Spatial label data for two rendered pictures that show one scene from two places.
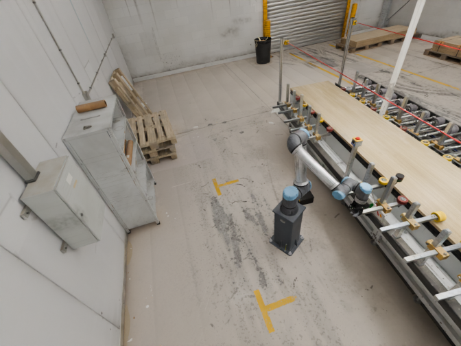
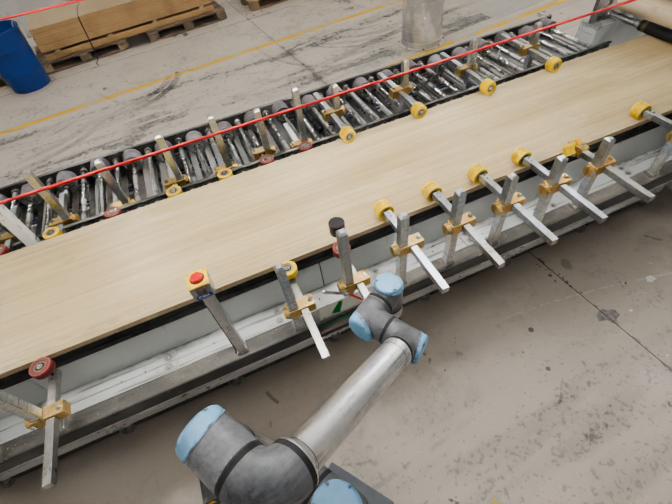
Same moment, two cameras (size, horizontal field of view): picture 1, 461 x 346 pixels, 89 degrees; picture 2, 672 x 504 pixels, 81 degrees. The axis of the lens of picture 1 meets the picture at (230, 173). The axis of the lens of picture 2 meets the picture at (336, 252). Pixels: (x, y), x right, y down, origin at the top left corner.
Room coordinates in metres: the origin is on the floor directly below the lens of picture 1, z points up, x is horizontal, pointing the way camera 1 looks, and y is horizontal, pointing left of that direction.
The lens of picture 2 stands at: (1.46, -0.38, 2.20)
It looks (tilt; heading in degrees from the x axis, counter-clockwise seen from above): 50 degrees down; 259
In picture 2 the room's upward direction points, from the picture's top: 9 degrees counter-clockwise
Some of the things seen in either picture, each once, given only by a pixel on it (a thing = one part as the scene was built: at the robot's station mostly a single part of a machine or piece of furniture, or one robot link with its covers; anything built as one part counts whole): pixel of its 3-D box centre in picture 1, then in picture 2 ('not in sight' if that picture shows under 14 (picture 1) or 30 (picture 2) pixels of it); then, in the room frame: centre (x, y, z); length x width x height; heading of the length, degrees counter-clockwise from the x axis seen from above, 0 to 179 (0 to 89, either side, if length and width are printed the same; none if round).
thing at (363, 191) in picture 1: (363, 191); (388, 292); (1.19, -1.03, 1.13); 0.10 x 0.09 x 0.12; 36
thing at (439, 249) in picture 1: (436, 249); (458, 224); (0.73, -1.35, 0.95); 0.14 x 0.06 x 0.05; 6
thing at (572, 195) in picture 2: not in sight; (558, 184); (0.22, -1.40, 0.95); 0.50 x 0.04 x 0.04; 96
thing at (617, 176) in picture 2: not in sight; (615, 174); (-0.04, -1.35, 0.95); 0.37 x 0.03 x 0.03; 96
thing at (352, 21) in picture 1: (346, 57); not in sight; (3.91, -2.15, 1.25); 0.15 x 0.08 x 1.10; 6
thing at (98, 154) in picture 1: (122, 167); not in sight; (2.47, 1.39, 0.78); 0.90 x 0.45 x 1.55; 12
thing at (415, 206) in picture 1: (405, 222); (401, 254); (1.00, -1.33, 0.90); 0.04 x 0.04 x 0.48; 6
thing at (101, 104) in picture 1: (91, 106); not in sight; (2.58, 1.42, 1.59); 0.30 x 0.08 x 0.08; 102
